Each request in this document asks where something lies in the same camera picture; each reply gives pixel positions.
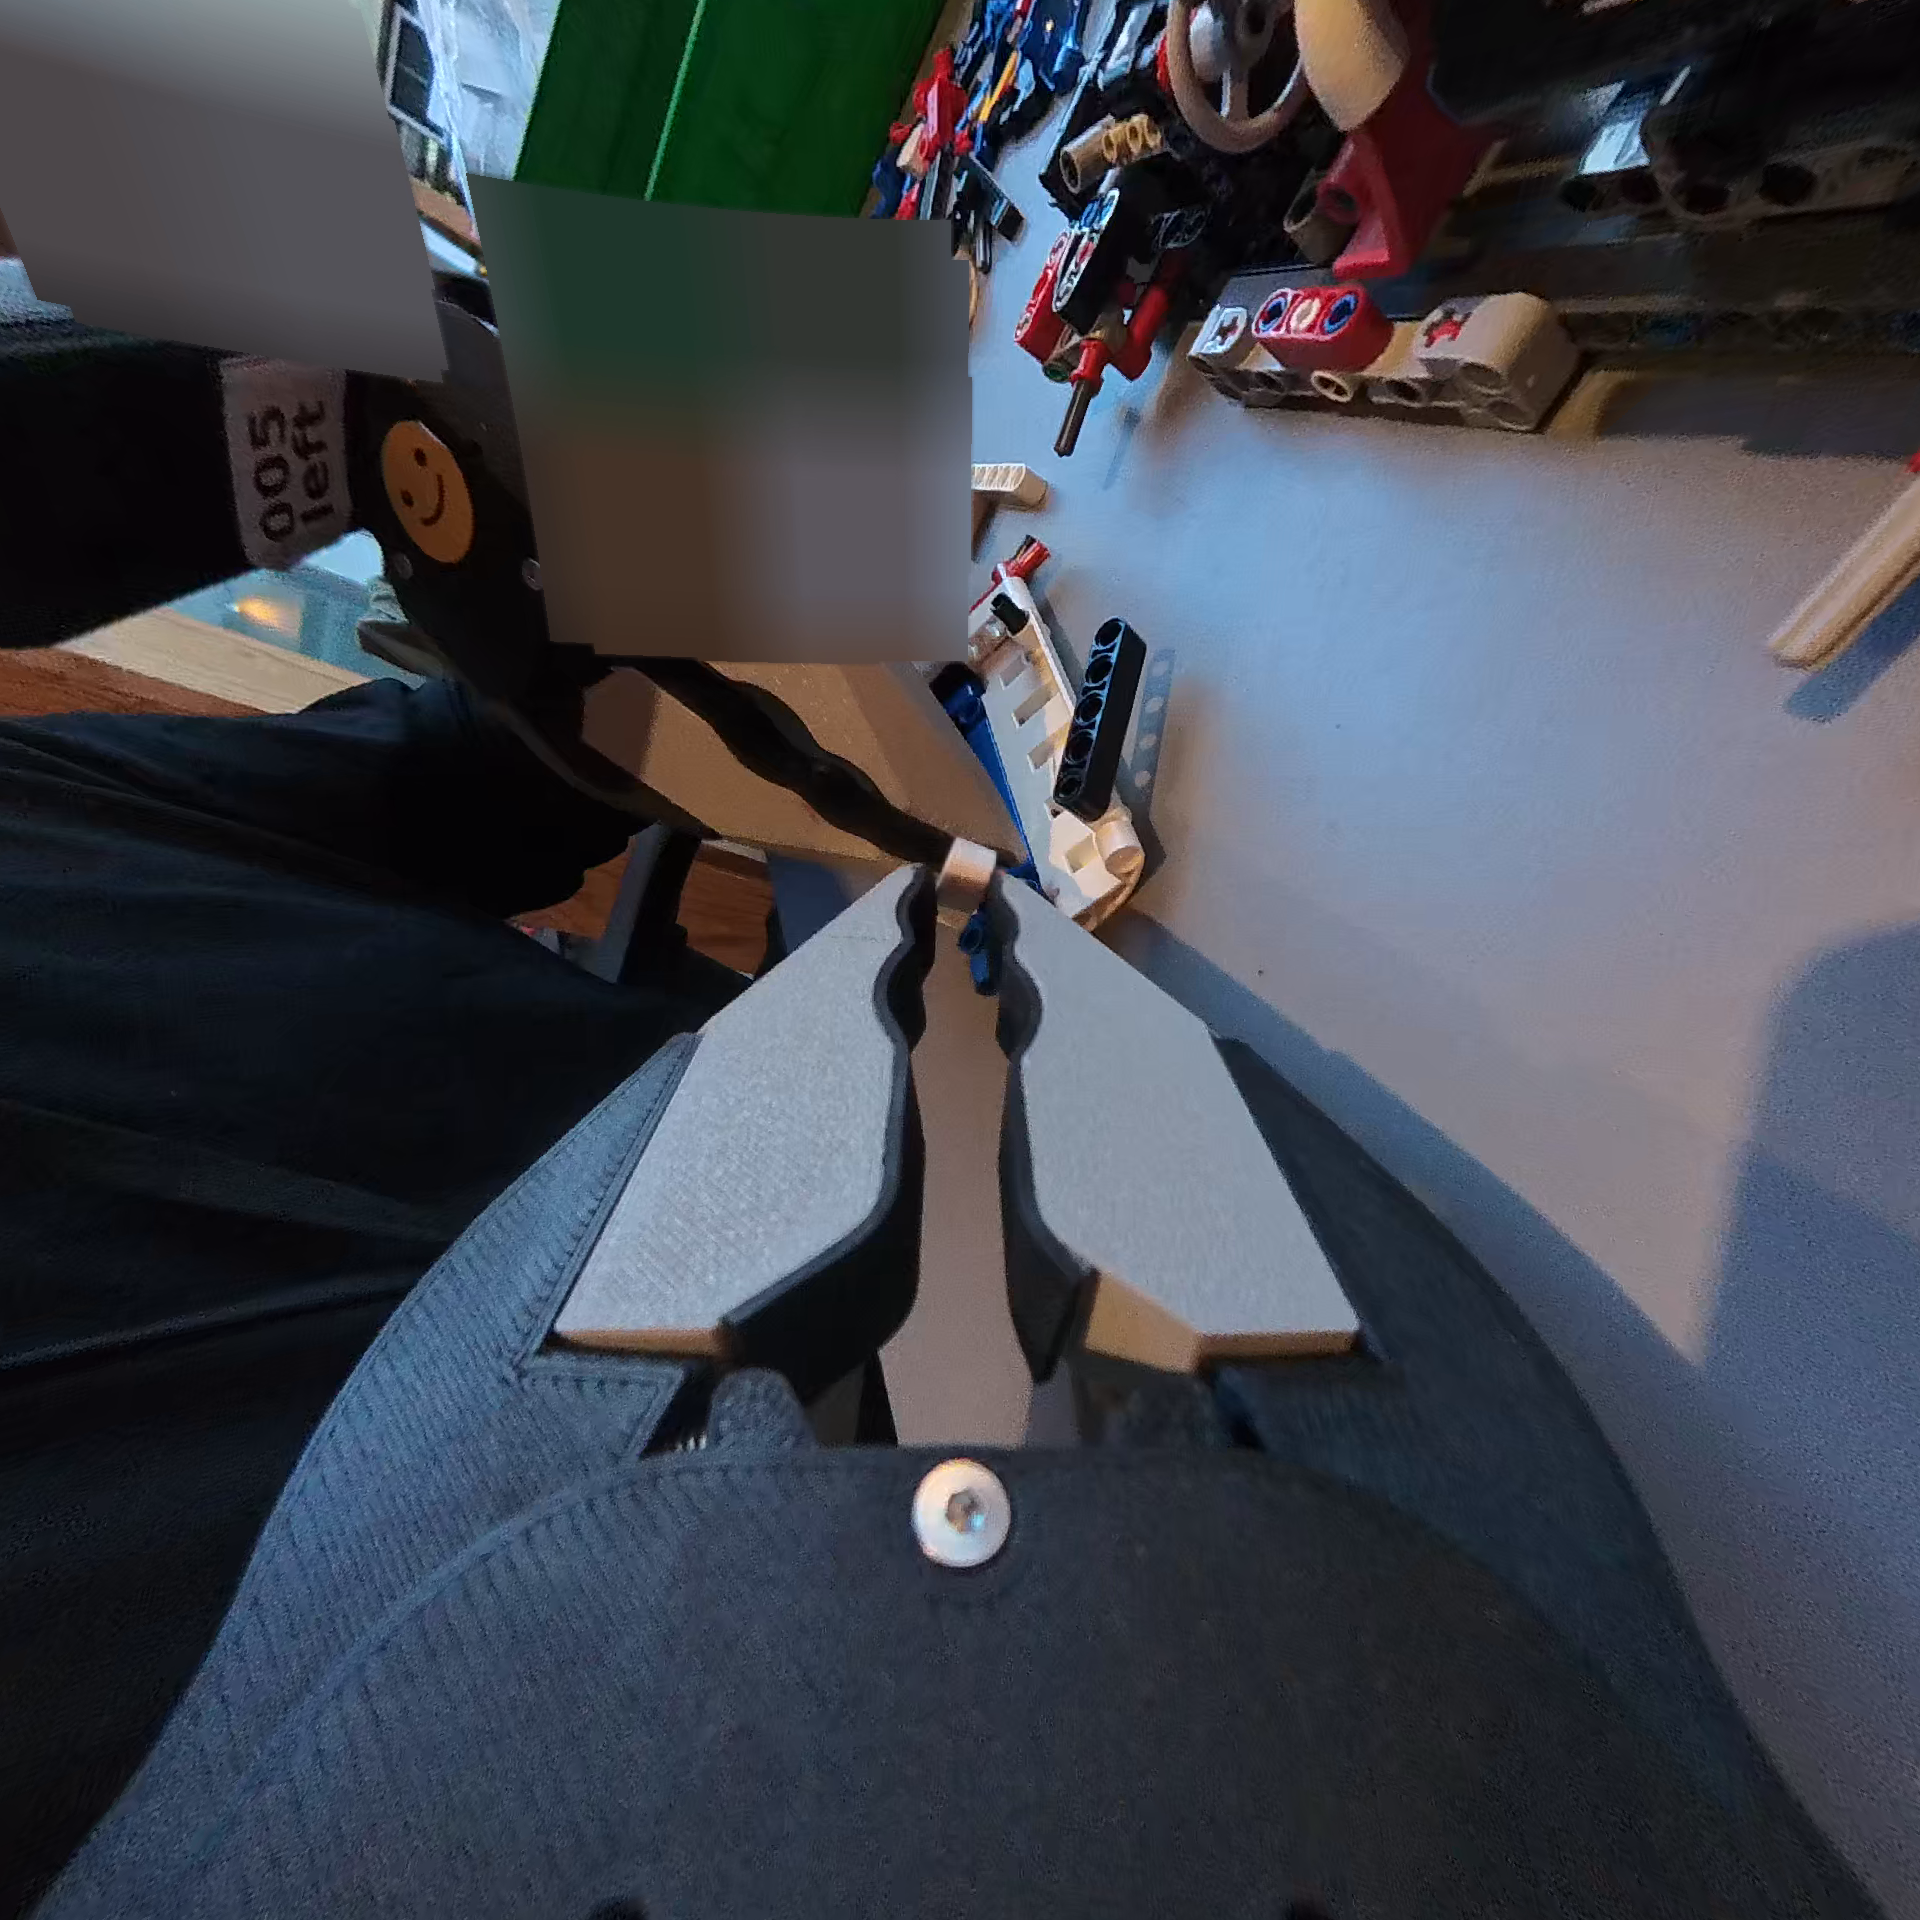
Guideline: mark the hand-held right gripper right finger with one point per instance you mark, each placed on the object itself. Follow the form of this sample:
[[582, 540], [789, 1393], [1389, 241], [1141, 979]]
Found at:
[[1185, 1184]]

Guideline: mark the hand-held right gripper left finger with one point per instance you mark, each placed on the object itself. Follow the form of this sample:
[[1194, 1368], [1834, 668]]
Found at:
[[735, 1184]]

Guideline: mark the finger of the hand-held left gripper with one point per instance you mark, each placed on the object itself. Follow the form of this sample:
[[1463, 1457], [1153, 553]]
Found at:
[[630, 735], [901, 750]]

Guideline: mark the white and blue brick assembly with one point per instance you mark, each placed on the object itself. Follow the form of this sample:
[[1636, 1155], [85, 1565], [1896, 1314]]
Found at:
[[1029, 682]]

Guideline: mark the black holed brick beam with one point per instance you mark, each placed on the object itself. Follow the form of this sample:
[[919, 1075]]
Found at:
[[1102, 704]]

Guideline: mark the tan brick beam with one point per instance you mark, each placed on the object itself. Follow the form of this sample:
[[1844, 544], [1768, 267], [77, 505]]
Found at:
[[1012, 485]]

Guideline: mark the person's dark clothing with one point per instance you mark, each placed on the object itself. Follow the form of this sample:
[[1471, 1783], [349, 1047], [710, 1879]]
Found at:
[[225, 975]]

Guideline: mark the green board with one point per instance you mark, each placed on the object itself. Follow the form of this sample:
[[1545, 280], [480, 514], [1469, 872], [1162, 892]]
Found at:
[[720, 91]]

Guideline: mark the pile of loose brick pieces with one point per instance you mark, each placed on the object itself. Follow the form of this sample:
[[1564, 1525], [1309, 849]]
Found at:
[[975, 91]]

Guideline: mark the multicoloured brick vehicle model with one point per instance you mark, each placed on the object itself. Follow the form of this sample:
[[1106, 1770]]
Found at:
[[1394, 180]]

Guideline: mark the pale wooden stick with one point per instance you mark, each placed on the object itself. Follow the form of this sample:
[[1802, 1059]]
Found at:
[[1853, 578]]

